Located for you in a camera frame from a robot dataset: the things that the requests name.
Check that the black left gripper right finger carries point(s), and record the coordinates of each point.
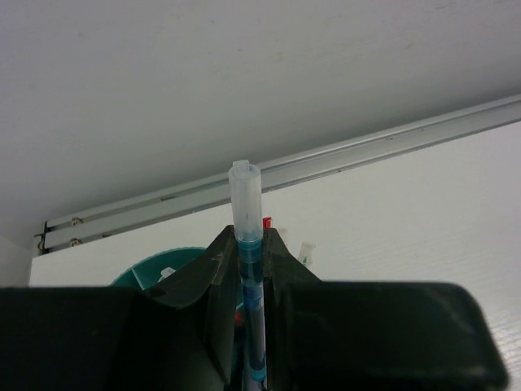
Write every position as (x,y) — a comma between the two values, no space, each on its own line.
(372,335)

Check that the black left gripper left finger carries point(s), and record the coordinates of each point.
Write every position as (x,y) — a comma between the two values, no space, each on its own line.
(176,335)

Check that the red gel pen thin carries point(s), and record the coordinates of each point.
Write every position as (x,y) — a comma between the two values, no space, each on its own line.
(267,222)

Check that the green highlighter pen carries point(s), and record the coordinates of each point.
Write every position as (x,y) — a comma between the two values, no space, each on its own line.
(305,256)

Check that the red highlighter pen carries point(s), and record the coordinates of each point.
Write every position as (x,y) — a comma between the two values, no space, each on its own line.
(283,232)

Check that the teal round organizer container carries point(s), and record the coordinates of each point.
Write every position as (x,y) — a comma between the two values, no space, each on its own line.
(146,273)

